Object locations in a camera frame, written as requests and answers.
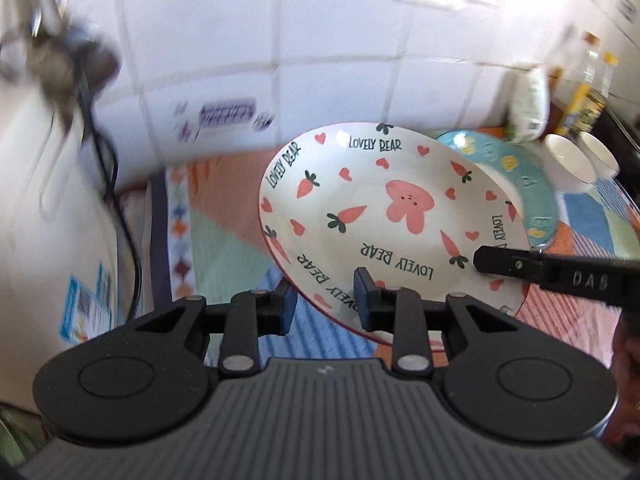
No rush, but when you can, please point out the pink rabbit bowl plate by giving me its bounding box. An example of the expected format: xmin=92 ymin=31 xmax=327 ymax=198
xmin=258 ymin=122 xmax=529 ymax=332

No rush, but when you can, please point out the blue egg plate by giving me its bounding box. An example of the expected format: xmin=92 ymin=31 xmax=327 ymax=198
xmin=437 ymin=130 xmax=560 ymax=250

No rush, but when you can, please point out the white ribbed bowl by bottles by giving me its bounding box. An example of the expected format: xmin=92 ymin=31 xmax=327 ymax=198
xmin=577 ymin=132 xmax=620 ymax=180

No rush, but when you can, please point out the large white ribbed bowl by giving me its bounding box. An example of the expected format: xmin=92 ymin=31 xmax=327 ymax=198
xmin=540 ymin=134 xmax=597 ymax=194

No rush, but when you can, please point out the yellow label oil bottle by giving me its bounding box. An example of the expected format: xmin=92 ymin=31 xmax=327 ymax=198
xmin=551 ymin=32 xmax=601 ymax=136

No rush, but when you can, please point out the white seasoning bag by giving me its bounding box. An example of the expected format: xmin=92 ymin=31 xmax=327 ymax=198
xmin=506 ymin=66 xmax=550 ymax=144

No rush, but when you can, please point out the white appliance with label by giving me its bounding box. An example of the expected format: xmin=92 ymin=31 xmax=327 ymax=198
xmin=1 ymin=81 xmax=118 ymax=412

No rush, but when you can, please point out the vinegar bottle yellow cap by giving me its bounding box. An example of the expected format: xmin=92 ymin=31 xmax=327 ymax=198
xmin=584 ymin=51 xmax=620 ymax=133

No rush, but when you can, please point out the black power cable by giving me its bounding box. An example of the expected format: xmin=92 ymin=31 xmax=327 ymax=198
xmin=74 ymin=74 xmax=147 ymax=321

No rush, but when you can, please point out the wall sticker label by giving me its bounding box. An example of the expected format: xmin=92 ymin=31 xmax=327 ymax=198
xmin=172 ymin=98 xmax=274 ymax=143

